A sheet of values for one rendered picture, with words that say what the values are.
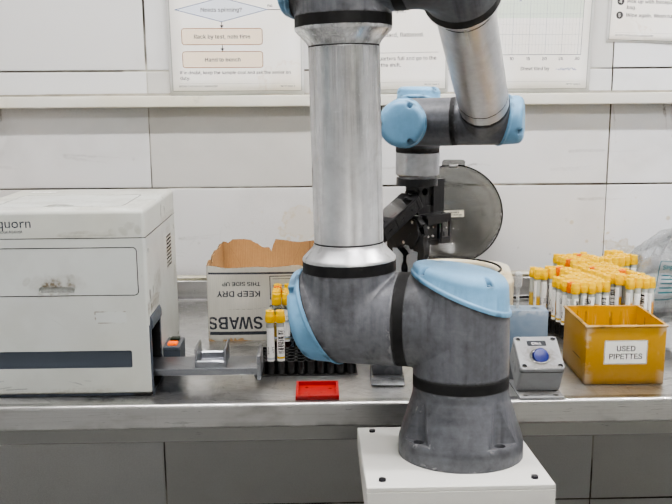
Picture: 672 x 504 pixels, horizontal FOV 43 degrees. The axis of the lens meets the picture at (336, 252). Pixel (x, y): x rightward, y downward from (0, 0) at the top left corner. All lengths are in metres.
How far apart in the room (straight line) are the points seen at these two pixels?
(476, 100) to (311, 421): 0.55
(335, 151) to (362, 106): 0.06
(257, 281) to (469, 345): 0.71
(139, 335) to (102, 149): 0.71
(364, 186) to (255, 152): 0.95
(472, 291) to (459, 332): 0.05
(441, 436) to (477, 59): 0.48
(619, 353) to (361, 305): 0.58
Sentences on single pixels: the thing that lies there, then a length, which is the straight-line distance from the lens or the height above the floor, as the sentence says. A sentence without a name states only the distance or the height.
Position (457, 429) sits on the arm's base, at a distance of 1.00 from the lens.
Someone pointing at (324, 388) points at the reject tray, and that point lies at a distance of 1.38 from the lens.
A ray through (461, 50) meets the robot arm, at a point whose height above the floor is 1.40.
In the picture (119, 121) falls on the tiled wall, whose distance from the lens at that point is 1.97.
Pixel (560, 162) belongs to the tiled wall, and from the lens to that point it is 2.00.
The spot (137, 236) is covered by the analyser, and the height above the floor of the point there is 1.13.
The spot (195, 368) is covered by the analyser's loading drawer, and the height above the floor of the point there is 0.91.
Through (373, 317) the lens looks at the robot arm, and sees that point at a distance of 0.99.
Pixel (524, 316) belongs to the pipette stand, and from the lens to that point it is 1.49.
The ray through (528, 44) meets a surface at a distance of 1.97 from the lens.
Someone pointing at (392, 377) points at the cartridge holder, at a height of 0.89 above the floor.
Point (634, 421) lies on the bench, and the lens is 1.46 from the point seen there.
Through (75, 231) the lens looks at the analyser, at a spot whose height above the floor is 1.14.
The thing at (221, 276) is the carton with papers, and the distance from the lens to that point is 1.62.
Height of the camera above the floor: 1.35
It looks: 11 degrees down
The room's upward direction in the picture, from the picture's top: straight up
